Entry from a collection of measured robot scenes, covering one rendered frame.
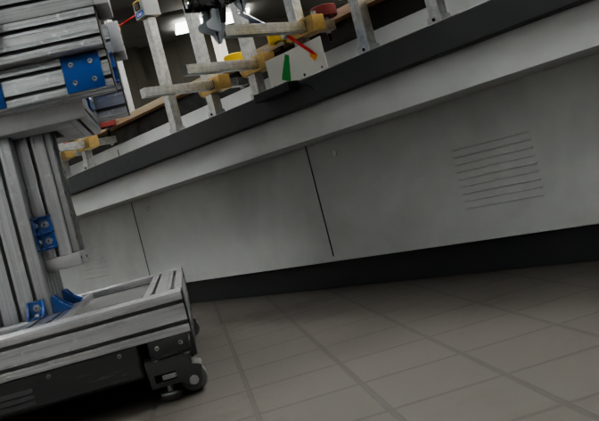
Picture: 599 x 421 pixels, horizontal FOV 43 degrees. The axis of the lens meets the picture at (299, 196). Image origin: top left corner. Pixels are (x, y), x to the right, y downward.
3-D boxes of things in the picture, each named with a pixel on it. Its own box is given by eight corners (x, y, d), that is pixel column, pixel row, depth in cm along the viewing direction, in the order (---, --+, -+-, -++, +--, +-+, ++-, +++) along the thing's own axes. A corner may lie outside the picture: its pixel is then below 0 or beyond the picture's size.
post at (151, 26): (176, 132, 286) (146, 16, 285) (169, 135, 289) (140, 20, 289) (186, 130, 289) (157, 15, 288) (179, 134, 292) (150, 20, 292)
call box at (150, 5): (145, 17, 284) (141, -4, 284) (136, 22, 289) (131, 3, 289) (161, 16, 288) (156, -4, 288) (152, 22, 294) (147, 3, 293)
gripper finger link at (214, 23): (206, 45, 203) (198, 11, 203) (224, 43, 207) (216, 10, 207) (213, 40, 201) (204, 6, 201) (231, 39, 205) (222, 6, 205)
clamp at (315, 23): (315, 30, 224) (311, 13, 224) (285, 44, 234) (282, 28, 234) (328, 29, 228) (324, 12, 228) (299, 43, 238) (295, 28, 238)
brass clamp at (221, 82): (219, 88, 261) (216, 74, 261) (198, 98, 271) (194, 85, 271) (233, 86, 265) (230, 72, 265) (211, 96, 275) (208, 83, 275)
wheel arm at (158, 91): (147, 98, 245) (143, 86, 245) (142, 101, 248) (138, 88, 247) (250, 86, 274) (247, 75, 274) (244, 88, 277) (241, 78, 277)
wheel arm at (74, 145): (27, 158, 319) (24, 148, 319) (23, 160, 322) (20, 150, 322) (118, 144, 348) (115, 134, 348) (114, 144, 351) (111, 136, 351)
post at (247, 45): (265, 117, 249) (228, -26, 248) (258, 119, 251) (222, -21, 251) (273, 116, 251) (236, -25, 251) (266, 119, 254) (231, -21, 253)
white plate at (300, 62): (327, 69, 223) (318, 36, 223) (272, 92, 243) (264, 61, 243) (328, 69, 224) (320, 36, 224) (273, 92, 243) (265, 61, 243)
